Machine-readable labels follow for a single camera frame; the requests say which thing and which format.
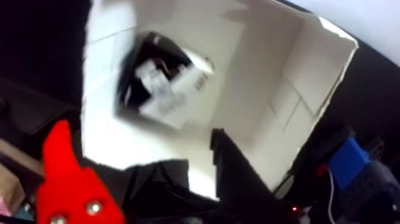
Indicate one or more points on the white cardboard box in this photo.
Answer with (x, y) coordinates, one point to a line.
(265, 62)

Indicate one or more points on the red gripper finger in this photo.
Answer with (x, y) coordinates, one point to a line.
(72, 194)

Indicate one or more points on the white paper sheet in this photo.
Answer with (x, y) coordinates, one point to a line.
(359, 15)

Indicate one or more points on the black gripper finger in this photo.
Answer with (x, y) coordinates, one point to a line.
(240, 187)

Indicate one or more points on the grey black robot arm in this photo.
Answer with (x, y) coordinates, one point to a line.
(347, 162)

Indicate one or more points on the black white product box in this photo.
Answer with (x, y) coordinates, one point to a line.
(150, 50)

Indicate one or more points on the black table with wood edge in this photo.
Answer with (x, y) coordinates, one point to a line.
(18, 156)

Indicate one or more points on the cardboard box with pink paper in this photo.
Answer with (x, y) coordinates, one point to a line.
(11, 187)

